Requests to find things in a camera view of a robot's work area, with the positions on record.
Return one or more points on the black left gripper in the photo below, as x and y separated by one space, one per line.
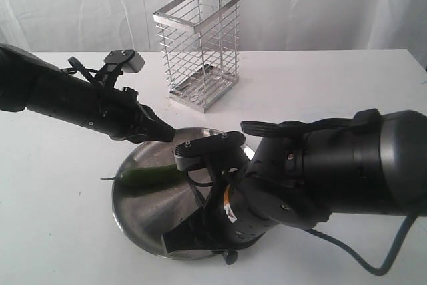
120 116

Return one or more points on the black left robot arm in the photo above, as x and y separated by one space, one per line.
81 96

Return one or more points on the black knife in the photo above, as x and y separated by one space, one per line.
199 198

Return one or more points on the round steel plate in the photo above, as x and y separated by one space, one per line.
145 213

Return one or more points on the wire metal utensil rack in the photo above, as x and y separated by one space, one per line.
199 47

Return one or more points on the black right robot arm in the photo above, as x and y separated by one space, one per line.
299 174

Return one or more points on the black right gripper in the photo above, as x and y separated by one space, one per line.
239 210

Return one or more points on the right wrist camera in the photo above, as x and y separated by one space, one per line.
222 153

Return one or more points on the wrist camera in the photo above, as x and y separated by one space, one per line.
117 63
222 153

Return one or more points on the green cucumber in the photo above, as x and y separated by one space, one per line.
148 176

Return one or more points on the white backdrop curtain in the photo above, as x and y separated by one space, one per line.
265 25

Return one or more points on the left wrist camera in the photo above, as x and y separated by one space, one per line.
117 63

